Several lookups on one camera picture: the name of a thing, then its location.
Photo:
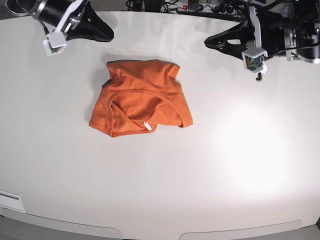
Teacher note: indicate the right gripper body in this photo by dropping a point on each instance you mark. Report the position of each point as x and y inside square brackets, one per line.
[51, 12]

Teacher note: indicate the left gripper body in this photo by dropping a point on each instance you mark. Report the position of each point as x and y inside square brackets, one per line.
[275, 27]

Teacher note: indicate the orange T-shirt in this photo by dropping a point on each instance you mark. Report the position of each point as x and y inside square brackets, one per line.
[139, 96]

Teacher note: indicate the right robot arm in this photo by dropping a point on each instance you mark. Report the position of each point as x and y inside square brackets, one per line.
[24, 7]

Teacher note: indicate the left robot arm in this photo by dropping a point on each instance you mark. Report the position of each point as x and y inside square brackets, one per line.
[309, 33]

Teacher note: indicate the white power strip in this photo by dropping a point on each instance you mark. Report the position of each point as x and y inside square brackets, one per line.
[207, 7]

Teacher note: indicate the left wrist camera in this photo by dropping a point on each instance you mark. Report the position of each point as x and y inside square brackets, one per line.
[254, 60]

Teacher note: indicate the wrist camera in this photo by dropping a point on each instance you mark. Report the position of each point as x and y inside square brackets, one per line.
[254, 60]
[54, 43]

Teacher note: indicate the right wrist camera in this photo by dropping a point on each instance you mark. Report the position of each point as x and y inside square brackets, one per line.
[54, 43]

